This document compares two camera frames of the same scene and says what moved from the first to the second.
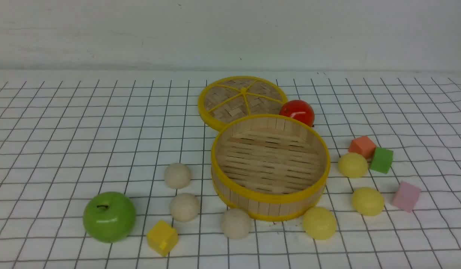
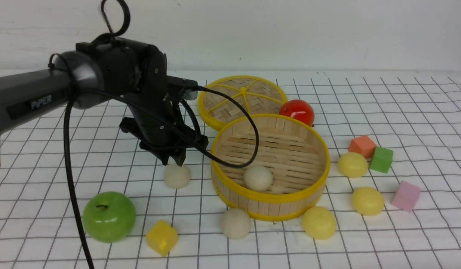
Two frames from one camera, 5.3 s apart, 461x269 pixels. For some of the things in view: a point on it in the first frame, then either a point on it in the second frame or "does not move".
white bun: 184,207 -> 258,178
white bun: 177,176 does not move
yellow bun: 368,201 does not move
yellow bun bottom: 319,223 does not move
